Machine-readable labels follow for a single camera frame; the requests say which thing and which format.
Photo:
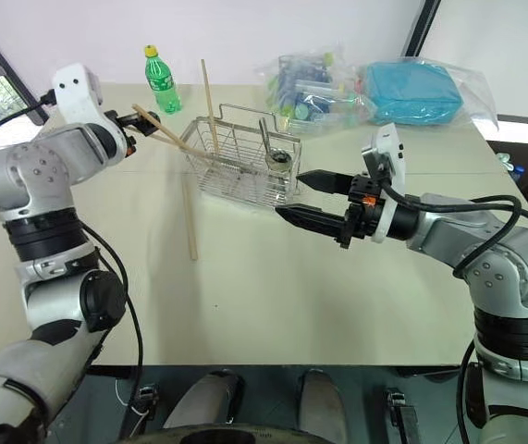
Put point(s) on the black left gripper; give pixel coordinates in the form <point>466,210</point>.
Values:
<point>118,121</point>

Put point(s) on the small blue-capped bottle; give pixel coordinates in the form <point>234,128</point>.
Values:
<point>517,170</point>

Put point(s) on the clear bag with blue cloth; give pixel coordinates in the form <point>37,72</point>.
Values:
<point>411,92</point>

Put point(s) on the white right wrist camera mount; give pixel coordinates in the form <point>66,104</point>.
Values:
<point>389,148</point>

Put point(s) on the clear bag of colourful items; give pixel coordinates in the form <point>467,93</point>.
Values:
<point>312,94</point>

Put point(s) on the dark window frame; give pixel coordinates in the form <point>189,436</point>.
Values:
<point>9,78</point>

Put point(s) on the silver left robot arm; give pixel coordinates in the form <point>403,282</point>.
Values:
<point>37,171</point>

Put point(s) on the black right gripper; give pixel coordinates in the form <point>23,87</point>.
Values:
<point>360,217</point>

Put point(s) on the green plastic soda bottle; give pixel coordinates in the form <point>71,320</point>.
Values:
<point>162,83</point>

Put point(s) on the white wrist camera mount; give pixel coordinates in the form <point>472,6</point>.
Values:
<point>76,94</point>
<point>389,148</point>

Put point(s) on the wooden chopstick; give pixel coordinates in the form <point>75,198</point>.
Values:
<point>159,127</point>
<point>210,106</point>
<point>189,222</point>
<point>189,151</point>

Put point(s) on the dark wall pillar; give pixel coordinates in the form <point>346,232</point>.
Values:
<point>423,28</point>

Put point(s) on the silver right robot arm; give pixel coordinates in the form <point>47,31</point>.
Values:
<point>499,259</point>

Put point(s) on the black floor clamp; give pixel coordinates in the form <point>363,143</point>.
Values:
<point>402,416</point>
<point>147,398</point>

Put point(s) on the metal spoon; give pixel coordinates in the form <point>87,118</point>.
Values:
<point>273,150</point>

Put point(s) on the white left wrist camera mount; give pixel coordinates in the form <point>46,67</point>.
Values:
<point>76,94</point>

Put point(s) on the grey rounded robot foot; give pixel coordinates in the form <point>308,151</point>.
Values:
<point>321,407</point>
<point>208,398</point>

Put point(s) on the dark round robot waist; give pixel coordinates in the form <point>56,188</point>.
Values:
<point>208,435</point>

